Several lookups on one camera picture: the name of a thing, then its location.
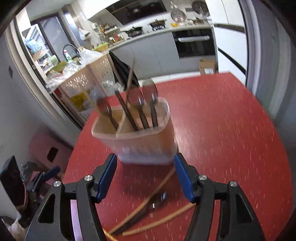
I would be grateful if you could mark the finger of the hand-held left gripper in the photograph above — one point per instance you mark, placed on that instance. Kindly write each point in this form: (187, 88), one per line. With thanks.
(52, 172)

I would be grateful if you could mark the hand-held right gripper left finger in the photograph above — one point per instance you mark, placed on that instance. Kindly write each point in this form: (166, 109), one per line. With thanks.
(106, 178)

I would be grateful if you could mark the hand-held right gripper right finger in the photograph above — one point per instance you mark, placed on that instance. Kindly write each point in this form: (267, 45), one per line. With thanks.
(185, 180)

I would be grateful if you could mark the pile of spoons and chopsticks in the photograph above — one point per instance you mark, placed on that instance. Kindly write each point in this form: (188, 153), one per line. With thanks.
(157, 190)

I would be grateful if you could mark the pink plastic utensil holder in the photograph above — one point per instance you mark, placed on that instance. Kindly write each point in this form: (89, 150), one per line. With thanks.
(143, 143)

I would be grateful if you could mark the patterned wooden chopstick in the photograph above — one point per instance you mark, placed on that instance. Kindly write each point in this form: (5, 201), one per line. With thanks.
(109, 236)

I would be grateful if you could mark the black case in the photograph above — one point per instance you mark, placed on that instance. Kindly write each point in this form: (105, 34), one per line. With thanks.
(11, 180)

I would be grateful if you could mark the pink stool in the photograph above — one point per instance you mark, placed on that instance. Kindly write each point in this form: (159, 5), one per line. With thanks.
(41, 143)

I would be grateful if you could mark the yellow oil bottle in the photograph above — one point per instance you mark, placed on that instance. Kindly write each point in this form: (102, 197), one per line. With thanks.
(77, 100)

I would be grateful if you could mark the white perforated basket cart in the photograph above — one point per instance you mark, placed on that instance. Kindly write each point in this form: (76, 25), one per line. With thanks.
(76, 81)

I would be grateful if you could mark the black hanging bag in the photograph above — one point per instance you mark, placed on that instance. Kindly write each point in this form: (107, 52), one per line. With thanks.
(121, 69)

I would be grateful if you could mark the cardboard box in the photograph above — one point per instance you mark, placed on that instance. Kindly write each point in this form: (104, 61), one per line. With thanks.
(208, 66)

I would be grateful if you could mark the green dish soap bottle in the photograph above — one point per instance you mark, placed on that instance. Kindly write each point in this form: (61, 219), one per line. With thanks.
(67, 55)

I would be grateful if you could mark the grey kitchen counter cabinet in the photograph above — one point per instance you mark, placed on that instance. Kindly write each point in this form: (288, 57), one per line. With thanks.
(152, 55)

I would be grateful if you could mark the black kitchen faucet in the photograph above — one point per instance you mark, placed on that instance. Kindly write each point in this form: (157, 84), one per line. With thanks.
(69, 44)

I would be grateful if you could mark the black built-in oven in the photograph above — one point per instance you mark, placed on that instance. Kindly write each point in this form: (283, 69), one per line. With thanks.
(194, 48)

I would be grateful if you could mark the hanging white plastic bag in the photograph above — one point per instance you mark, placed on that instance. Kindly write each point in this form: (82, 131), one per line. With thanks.
(83, 34)

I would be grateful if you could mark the spice rack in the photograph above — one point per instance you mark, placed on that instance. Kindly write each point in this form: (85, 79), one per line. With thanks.
(111, 34)

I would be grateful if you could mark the sliding glass door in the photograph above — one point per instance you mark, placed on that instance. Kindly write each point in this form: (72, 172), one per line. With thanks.
(261, 58)

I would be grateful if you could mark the black wok with lid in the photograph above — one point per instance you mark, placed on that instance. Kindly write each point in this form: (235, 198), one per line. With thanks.
(134, 32)

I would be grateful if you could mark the white tall cabinet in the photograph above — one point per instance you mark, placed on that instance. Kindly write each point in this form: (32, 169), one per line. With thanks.
(231, 34)

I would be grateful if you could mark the black cooking pot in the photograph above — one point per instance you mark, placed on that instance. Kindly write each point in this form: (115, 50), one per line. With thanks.
(157, 23)

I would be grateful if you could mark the hanging metal strainer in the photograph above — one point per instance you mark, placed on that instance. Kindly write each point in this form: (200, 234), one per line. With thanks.
(178, 15)

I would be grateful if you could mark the black range hood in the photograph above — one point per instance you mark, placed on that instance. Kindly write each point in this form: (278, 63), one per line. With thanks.
(136, 11)

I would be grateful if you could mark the dark wall switch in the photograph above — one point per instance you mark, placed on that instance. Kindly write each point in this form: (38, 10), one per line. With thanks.
(10, 70)

